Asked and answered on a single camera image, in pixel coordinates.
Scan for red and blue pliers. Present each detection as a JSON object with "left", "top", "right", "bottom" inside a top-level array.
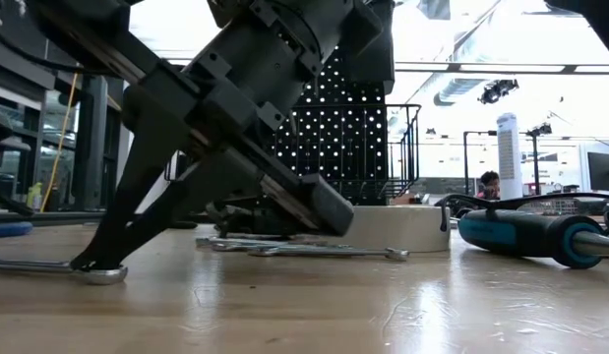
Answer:
[{"left": 0, "top": 220, "right": 34, "bottom": 240}]

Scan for yellow-green spray bottle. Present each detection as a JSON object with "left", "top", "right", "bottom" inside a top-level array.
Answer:
[{"left": 26, "top": 181, "right": 43, "bottom": 211}]

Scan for person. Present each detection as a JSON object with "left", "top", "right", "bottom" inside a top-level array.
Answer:
[{"left": 477, "top": 169, "right": 502, "bottom": 202}]

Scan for black wire basket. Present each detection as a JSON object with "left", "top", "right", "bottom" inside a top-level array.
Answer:
[{"left": 163, "top": 101, "right": 423, "bottom": 201}]

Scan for black pole frame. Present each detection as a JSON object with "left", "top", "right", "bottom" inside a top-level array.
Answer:
[{"left": 462, "top": 129, "right": 498, "bottom": 198}]

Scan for black ceiling spotlight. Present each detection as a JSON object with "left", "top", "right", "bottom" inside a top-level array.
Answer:
[{"left": 477, "top": 78, "right": 520, "bottom": 105}]

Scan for black pipe post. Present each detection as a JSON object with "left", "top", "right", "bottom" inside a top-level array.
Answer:
[{"left": 71, "top": 73, "right": 109, "bottom": 211}]

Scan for tall black pegboard bin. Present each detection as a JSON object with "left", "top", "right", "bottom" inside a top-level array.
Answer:
[{"left": 342, "top": 0, "right": 397, "bottom": 95}]

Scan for white masking tape roll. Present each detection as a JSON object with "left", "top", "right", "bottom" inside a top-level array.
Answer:
[{"left": 328, "top": 204, "right": 452, "bottom": 255}]

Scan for black computer monitor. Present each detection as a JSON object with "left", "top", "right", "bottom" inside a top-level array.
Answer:
[{"left": 586, "top": 150, "right": 609, "bottom": 193}]

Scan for silver combination wrench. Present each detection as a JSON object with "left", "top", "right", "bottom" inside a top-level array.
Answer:
[
  {"left": 0, "top": 255, "right": 130, "bottom": 287},
  {"left": 194, "top": 236, "right": 335, "bottom": 250},
  {"left": 245, "top": 245, "right": 411, "bottom": 262}
]

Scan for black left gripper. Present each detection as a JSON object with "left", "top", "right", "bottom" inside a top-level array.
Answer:
[{"left": 121, "top": 0, "right": 384, "bottom": 236}]

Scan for white tower fan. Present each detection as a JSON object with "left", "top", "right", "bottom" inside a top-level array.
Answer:
[{"left": 495, "top": 111, "right": 524, "bottom": 215}]

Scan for yellow cable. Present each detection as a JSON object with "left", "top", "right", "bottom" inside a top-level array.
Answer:
[{"left": 39, "top": 72, "right": 80, "bottom": 213}]

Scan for black teal-handled screwdriver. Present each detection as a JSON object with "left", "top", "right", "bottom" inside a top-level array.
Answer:
[{"left": 456, "top": 208, "right": 609, "bottom": 270}]

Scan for black metal pegboard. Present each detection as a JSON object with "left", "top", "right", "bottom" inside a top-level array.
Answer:
[{"left": 264, "top": 43, "right": 390, "bottom": 207}]

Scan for black stand with camera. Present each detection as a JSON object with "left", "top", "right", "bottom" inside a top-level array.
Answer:
[{"left": 525, "top": 121, "right": 554, "bottom": 194}]

